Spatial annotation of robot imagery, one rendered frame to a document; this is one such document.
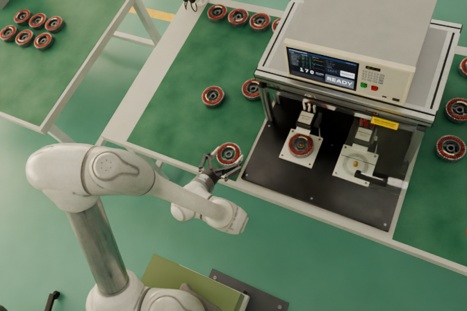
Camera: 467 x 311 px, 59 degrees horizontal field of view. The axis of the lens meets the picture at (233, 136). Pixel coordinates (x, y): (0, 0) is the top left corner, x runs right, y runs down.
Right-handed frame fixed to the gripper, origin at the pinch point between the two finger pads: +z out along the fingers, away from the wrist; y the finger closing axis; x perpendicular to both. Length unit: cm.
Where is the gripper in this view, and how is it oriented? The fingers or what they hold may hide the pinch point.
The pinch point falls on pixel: (228, 155)
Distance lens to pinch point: 184.7
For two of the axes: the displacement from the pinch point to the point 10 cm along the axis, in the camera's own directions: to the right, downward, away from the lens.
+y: -8.9, -2.9, 3.5
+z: 4.5, -5.0, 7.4
